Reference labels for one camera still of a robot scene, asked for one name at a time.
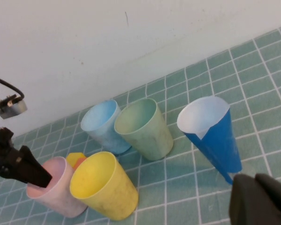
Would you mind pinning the green checked tablecloth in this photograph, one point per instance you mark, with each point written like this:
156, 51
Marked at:
224, 93

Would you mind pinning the yellow cube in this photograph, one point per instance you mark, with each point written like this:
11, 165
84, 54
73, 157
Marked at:
71, 159

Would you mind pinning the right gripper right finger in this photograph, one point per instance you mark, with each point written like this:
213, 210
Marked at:
276, 189

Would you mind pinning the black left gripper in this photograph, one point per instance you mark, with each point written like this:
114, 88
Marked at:
2, 154

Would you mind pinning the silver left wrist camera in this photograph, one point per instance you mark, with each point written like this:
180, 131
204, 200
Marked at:
12, 109

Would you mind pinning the pink plastic cup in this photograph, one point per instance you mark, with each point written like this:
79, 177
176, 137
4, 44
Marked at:
61, 201

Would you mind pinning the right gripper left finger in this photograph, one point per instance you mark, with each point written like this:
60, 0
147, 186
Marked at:
248, 204

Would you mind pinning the orange cube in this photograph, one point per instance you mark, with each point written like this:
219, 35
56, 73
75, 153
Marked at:
79, 162

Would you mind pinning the green plastic cup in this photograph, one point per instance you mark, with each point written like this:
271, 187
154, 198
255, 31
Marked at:
150, 140

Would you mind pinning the blue rolled paper cone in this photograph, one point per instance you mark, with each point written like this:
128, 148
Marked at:
220, 150

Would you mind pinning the yellow plastic cup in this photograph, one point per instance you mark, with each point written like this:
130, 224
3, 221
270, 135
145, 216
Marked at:
112, 197

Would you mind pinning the light blue plastic cup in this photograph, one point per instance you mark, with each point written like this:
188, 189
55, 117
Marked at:
107, 140

